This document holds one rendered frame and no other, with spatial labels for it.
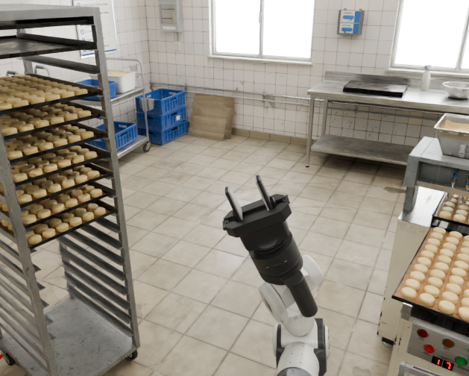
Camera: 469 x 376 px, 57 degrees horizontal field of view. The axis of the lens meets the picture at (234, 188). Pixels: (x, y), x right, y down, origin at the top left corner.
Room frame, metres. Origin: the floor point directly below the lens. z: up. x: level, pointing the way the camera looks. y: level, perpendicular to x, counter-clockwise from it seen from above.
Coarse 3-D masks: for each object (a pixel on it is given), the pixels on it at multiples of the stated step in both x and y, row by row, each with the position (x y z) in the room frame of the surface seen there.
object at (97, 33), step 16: (96, 16) 1.75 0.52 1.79; (96, 32) 1.75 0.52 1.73; (96, 64) 1.76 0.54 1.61; (112, 112) 1.77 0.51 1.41; (112, 128) 1.76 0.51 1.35; (112, 144) 1.75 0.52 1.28; (112, 160) 1.75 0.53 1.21; (128, 256) 1.76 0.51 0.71; (128, 272) 1.75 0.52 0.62; (128, 288) 1.75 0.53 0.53
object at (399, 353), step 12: (420, 312) 1.21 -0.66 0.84; (408, 324) 1.19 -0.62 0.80; (444, 324) 1.15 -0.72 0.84; (456, 324) 1.15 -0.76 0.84; (396, 336) 1.21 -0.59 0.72; (408, 336) 1.19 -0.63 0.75; (468, 336) 1.09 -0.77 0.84; (396, 348) 1.21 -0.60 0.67; (396, 360) 1.20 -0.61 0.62; (408, 360) 1.18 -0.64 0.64; (420, 360) 1.16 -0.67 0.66; (396, 372) 1.19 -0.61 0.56; (444, 372) 1.11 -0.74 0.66
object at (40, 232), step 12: (96, 204) 1.79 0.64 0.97; (60, 216) 1.70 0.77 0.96; (72, 216) 1.68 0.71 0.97; (84, 216) 1.67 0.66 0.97; (96, 216) 1.71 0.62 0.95; (12, 228) 1.59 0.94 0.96; (36, 228) 1.57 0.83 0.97; (48, 228) 1.57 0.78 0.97; (60, 228) 1.57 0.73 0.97; (36, 240) 1.48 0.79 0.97
